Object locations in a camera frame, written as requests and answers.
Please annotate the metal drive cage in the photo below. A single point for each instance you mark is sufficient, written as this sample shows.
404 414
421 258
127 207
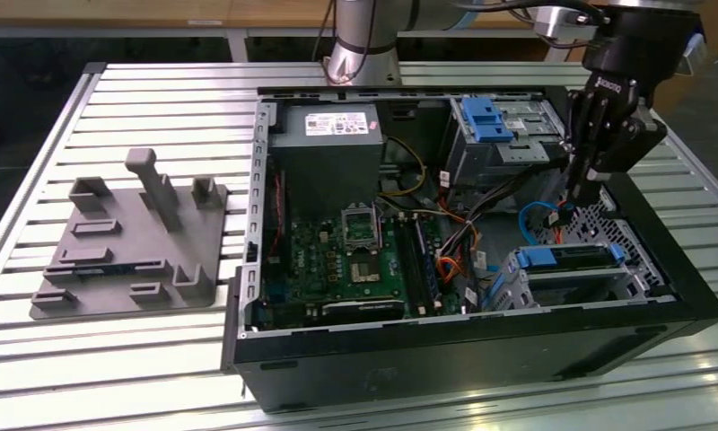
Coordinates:
515 155

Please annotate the blue plastic drive latch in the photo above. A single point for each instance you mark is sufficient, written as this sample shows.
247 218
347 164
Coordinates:
485 119

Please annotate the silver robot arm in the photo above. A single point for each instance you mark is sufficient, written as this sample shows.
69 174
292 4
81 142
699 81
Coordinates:
361 40

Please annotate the black PC case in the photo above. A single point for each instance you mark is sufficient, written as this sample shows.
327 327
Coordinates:
455 368

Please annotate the grey parts rack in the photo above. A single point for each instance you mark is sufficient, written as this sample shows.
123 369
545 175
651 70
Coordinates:
125 251

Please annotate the green motherboard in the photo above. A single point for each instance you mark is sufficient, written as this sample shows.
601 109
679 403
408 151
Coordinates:
311 265

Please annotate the black graphics card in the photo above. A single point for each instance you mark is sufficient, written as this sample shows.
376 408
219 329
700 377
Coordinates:
359 310

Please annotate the hard disk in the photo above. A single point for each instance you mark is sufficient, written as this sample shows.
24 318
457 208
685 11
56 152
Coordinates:
541 257

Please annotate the metal disk bay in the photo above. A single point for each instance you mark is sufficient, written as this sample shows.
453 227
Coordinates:
515 292

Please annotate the RAM slot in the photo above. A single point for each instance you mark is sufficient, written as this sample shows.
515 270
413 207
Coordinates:
405 265
429 269

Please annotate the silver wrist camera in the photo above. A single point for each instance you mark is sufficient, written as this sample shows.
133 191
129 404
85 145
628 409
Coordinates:
560 24

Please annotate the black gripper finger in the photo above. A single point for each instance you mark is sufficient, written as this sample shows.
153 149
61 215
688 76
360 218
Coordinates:
635 143
584 125

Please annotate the wooden desk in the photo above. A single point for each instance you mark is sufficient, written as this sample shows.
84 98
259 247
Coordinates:
125 9

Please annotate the grey power supply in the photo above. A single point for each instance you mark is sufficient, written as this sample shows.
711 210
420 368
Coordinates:
323 170

